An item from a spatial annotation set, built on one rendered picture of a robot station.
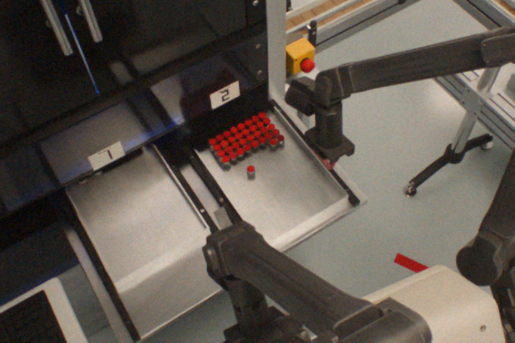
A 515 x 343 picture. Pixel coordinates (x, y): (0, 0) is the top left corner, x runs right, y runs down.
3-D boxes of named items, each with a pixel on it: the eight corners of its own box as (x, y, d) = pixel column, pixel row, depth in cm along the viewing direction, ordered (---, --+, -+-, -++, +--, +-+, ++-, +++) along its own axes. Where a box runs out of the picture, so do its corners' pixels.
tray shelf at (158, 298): (47, 198, 158) (45, 195, 156) (267, 84, 177) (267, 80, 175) (125, 352, 135) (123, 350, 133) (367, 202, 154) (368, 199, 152)
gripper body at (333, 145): (327, 124, 133) (326, 101, 127) (355, 151, 127) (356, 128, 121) (303, 138, 131) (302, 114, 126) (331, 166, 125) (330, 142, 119)
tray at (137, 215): (63, 186, 158) (58, 179, 155) (149, 141, 165) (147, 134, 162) (116, 289, 141) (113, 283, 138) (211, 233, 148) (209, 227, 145)
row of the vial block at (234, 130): (208, 149, 162) (207, 140, 158) (264, 120, 167) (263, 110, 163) (212, 155, 161) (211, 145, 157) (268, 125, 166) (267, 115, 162)
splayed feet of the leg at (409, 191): (398, 188, 254) (403, 171, 242) (483, 135, 268) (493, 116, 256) (410, 202, 250) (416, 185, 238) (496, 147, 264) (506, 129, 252)
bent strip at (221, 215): (214, 222, 150) (212, 211, 145) (224, 217, 151) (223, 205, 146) (244, 266, 143) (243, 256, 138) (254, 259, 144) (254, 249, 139)
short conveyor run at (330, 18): (268, 83, 179) (267, 47, 166) (241, 52, 187) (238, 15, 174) (440, -5, 198) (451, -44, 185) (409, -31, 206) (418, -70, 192)
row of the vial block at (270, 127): (217, 161, 160) (215, 151, 156) (272, 131, 165) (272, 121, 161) (221, 167, 159) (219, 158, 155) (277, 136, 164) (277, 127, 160)
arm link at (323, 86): (330, 82, 113) (357, 72, 118) (287, 58, 119) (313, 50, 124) (317, 135, 119) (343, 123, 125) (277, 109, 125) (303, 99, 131)
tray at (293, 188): (195, 155, 161) (194, 148, 159) (275, 113, 168) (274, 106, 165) (262, 253, 145) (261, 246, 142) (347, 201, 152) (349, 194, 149)
